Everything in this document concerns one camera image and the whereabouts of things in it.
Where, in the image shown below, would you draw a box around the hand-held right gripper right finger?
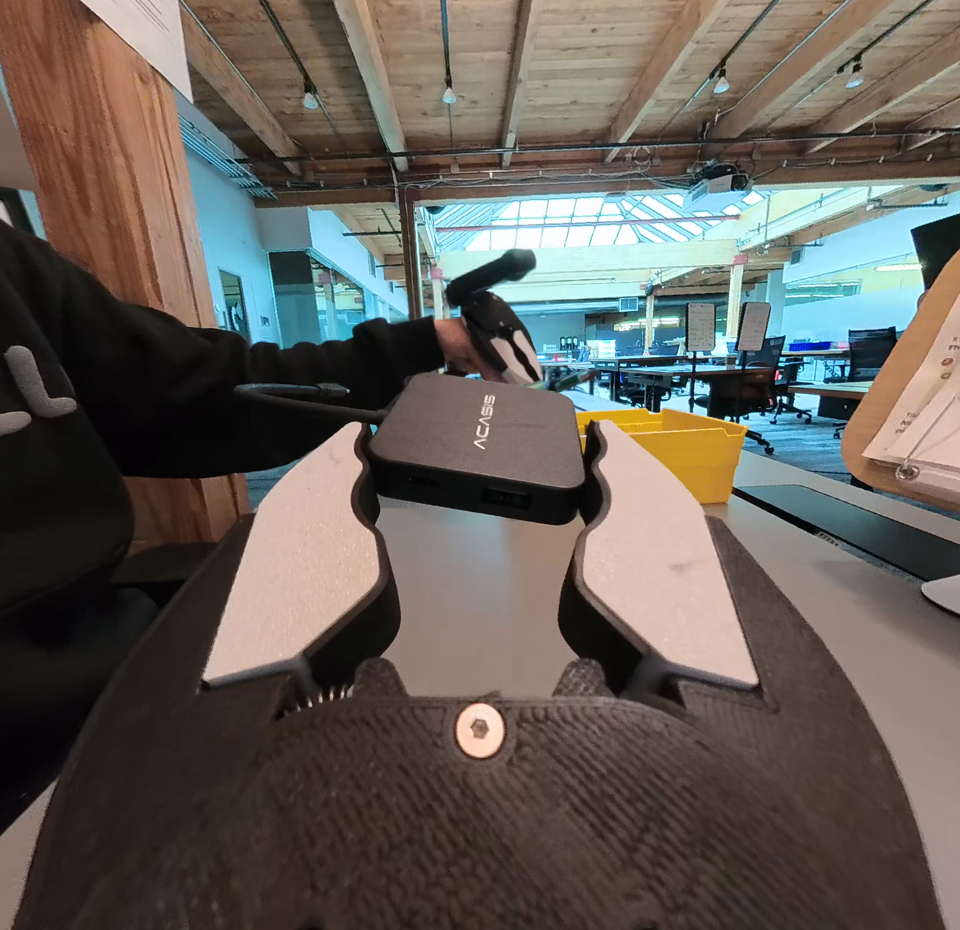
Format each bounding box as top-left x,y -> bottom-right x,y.
558,418 -> 762,697

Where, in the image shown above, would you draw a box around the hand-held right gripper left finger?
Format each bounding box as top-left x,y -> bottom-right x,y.
201,421 -> 402,694

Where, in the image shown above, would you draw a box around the black usb hub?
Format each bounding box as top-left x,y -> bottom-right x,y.
367,373 -> 588,527

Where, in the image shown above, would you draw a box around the person's left forearm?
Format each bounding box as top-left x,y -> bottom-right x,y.
243,317 -> 450,428

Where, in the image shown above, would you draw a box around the person's left hand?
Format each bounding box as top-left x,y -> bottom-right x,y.
433,317 -> 489,379

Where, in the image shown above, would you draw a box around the yellow plastic bin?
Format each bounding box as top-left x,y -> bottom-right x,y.
573,407 -> 751,505

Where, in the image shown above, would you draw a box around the wooden office table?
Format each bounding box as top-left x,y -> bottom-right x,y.
588,356 -> 781,421

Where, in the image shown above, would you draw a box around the black office chair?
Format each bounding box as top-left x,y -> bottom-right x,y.
738,335 -> 815,454
847,326 -> 900,385

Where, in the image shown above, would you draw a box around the wooden document stand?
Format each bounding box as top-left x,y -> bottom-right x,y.
840,251 -> 960,512

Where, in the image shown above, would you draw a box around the ceiling projector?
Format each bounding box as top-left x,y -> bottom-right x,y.
681,163 -> 753,214

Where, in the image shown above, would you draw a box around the printed instruction sheets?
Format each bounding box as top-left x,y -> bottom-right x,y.
862,292 -> 960,488

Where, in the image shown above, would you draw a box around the black monitor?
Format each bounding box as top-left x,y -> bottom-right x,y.
909,213 -> 960,292

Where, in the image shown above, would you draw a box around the white paper notice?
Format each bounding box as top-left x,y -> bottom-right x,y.
51,0 -> 195,104

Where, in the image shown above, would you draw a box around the smooth black hub cable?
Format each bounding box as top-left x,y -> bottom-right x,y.
234,381 -> 391,425

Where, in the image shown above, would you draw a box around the black desk cable tray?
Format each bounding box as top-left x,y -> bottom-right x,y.
733,483 -> 960,584

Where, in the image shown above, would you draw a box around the wooden post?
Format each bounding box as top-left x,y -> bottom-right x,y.
0,0 -> 252,552

